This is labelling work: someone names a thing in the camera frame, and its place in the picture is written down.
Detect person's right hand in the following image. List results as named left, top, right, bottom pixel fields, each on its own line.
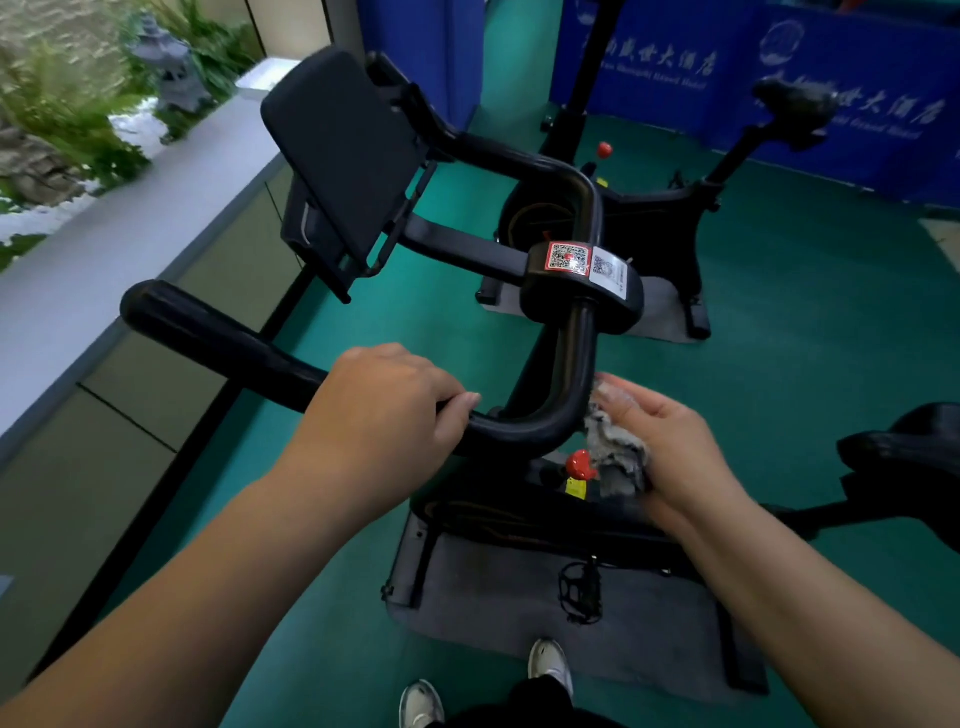
left=592, top=372, right=751, bottom=538

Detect person's left hand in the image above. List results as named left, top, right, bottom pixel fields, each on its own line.
left=273, top=343, right=481, bottom=526

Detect grey cleaning cloth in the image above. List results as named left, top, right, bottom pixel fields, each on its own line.
left=583, top=378, right=652, bottom=500

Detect black exercise bike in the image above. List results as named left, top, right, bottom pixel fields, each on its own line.
left=549, top=0, right=960, bottom=208
left=476, top=0, right=841, bottom=343
left=119, top=46, right=960, bottom=695

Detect white plastic tray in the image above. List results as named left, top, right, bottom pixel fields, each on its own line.
left=236, top=56, right=301, bottom=103

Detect person's right forearm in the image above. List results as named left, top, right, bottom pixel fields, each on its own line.
left=682, top=498, right=960, bottom=728

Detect person's left forearm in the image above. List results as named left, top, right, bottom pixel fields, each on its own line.
left=0, top=464, right=369, bottom=728

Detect person's white right shoe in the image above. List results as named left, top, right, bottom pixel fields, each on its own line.
left=527, top=638, right=575, bottom=699

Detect person's white shoe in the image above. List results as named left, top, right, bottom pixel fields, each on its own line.
left=398, top=679, right=446, bottom=728
left=527, top=638, right=575, bottom=699

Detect person's white left shoe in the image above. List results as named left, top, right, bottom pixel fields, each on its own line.
left=398, top=679, right=446, bottom=728

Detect person's dark trousers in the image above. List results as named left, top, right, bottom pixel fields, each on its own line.
left=442, top=674, right=624, bottom=728

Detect black tablet holder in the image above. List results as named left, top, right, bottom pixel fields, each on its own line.
left=260, top=46, right=438, bottom=305

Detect grey-topped beige cabinet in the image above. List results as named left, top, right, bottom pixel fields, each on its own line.
left=0, top=93, right=316, bottom=684

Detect light grey floor rug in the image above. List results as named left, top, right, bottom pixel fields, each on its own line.
left=918, top=217, right=960, bottom=275

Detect blue padded column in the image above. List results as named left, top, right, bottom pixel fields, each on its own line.
left=356, top=0, right=487, bottom=133

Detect white pebble path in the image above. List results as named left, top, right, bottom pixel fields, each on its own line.
left=0, top=97, right=170, bottom=245

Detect green moss bed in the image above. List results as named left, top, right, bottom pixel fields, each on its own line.
left=0, top=232, right=46, bottom=271

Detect grey stone pagoda lantern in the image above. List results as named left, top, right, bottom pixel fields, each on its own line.
left=127, top=11, right=213, bottom=114

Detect large dark green fern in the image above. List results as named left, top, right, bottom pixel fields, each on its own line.
left=123, top=0, right=264, bottom=140

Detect grey stacked rock sculpture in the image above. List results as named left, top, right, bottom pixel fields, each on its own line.
left=0, top=123, right=84, bottom=208

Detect light green fern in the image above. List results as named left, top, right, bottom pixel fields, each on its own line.
left=0, top=44, right=151, bottom=189

